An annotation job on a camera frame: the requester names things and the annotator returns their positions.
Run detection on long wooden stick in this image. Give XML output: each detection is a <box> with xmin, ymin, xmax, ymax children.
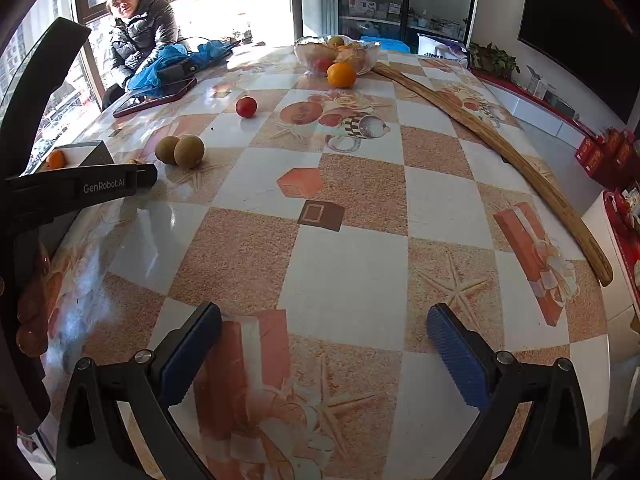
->
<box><xmin>372</xmin><ymin>63</ymin><xmax>613</xmax><ymax>287</ymax></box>

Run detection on blue plastic crate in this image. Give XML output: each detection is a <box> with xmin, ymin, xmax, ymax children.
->
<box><xmin>360</xmin><ymin>36</ymin><xmax>411</xmax><ymax>53</ymax></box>

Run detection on black television screen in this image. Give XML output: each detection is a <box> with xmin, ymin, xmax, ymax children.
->
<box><xmin>518</xmin><ymin>0</ymin><xmax>639</xmax><ymax>120</ymax></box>

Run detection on red gift boxes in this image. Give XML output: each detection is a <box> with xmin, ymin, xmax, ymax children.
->
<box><xmin>575</xmin><ymin>128</ymin><xmax>639</xmax><ymax>191</ymax></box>

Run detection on glass fruit bowl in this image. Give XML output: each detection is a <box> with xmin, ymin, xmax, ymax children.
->
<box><xmin>294</xmin><ymin>35</ymin><xmax>381</xmax><ymax>76</ymax></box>

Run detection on red-cased tablet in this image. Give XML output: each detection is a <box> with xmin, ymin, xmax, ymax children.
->
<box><xmin>113</xmin><ymin>77</ymin><xmax>198</xmax><ymax>118</ymax></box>

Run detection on large orange by bowl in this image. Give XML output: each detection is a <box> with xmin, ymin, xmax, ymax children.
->
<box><xmin>326</xmin><ymin>62</ymin><xmax>357</xmax><ymax>89</ymax></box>

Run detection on small tangerine tray corner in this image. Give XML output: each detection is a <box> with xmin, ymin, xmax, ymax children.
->
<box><xmin>47</xmin><ymin>150</ymin><xmax>67</xmax><ymax>170</ymax></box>

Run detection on white tray with grey rim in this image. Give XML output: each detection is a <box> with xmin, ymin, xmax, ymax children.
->
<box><xmin>36</xmin><ymin>141</ymin><xmax>114</xmax><ymax>172</ymax></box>

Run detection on seated person in black jacket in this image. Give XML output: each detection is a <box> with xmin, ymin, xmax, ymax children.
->
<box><xmin>105</xmin><ymin>0</ymin><xmax>179</xmax><ymax>88</ymax></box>

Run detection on potted green plant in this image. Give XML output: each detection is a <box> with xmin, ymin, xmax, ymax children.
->
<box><xmin>469</xmin><ymin>42</ymin><xmax>521</xmax><ymax>81</ymax></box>

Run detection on white printed sack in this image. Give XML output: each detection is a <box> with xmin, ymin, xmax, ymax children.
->
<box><xmin>418</xmin><ymin>34</ymin><xmax>469</xmax><ymax>66</ymax></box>

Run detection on red snack tray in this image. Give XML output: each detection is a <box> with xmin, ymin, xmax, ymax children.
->
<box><xmin>603</xmin><ymin>191</ymin><xmax>639</xmax><ymax>310</ymax></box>

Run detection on blue cloth bag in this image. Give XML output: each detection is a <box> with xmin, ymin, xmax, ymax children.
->
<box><xmin>126</xmin><ymin>40</ymin><xmax>239</xmax><ymax>91</ymax></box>

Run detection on small red tomato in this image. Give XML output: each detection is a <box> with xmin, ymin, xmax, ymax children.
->
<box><xmin>234</xmin><ymin>96</ymin><xmax>258</xmax><ymax>118</ymax></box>

